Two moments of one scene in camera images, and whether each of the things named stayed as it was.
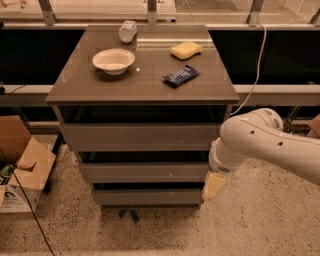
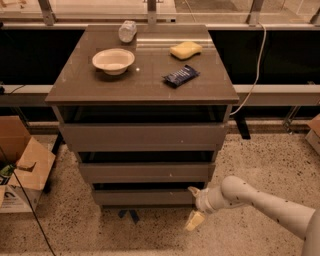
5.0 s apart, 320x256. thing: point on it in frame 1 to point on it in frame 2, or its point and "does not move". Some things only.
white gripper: (216, 162) to (203, 200)
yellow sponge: (186, 50) does not move
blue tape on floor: (133, 212) does not move
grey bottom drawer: (148, 197) does not move
